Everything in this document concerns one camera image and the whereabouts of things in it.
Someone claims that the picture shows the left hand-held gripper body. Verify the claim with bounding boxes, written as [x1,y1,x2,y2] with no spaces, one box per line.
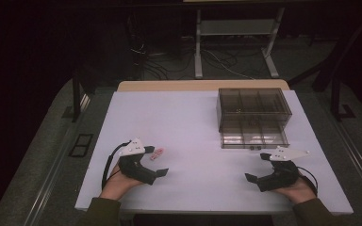
[118,137,158,186]

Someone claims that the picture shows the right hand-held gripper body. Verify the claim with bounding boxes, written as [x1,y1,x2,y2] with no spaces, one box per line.
[256,145,312,193]

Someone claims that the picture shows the small pink block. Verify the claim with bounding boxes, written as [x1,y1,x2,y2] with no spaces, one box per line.
[149,148,166,161]

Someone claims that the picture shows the translucent grey drawer cabinet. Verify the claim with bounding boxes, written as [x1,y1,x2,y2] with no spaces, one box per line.
[216,88,293,134]

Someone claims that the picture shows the person's left hand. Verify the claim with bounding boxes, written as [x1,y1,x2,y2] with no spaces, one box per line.
[99,163,146,202]

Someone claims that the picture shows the person's right hand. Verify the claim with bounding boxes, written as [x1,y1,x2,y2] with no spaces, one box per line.
[271,176,318,205]

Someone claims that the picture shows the black metal stand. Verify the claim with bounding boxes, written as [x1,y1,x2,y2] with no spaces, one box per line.
[287,8,362,122]
[61,70,92,123]

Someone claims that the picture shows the white metal stand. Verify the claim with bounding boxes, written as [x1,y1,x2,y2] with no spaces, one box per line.
[193,7,287,80]

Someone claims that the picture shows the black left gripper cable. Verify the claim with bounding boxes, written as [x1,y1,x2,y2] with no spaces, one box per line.
[101,140,132,191]

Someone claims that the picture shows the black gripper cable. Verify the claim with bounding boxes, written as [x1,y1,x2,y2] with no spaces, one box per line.
[296,166,320,198]
[101,140,132,191]

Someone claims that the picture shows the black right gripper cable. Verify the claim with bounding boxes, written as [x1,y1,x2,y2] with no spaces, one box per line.
[296,166,320,198]

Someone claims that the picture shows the metal floor rail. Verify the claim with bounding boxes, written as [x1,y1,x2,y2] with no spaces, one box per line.
[321,103,362,202]
[23,93,92,226]

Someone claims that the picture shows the tangle of floor cables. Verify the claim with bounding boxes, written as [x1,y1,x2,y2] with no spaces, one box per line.
[142,46,256,81]

